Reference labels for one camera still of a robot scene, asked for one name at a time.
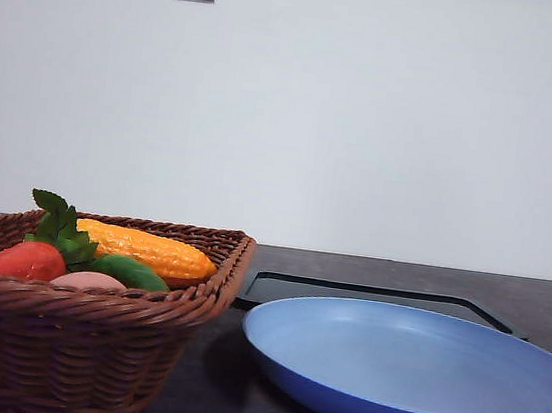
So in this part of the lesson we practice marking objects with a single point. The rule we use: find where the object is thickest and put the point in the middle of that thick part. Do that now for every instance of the brown egg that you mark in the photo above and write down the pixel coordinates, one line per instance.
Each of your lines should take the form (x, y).
(88, 279)

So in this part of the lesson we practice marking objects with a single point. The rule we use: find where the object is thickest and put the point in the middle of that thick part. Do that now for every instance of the blue round plate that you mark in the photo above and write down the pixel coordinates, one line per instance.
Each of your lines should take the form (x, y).
(336, 355)

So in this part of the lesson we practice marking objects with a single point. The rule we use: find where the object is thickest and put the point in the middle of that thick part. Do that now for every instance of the brown woven wicker basket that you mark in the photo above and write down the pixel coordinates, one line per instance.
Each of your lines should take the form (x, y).
(82, 348)

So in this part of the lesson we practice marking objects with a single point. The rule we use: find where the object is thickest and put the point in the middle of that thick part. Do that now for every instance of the black rectangular tray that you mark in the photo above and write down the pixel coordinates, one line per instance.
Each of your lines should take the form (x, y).
(271, 287)

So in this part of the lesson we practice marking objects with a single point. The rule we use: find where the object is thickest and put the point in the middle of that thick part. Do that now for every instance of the yellow toy corn cob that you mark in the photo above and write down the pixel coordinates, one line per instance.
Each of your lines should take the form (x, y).
(172, 258)

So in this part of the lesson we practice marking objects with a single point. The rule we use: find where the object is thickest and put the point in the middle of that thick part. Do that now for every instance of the green toy cucumber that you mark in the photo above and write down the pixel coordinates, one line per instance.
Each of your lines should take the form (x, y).
(129, 271)

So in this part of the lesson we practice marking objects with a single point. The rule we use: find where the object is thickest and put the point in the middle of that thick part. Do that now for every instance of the orange toy carrot with leaves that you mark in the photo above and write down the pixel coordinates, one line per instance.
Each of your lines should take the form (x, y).
(54, 248)

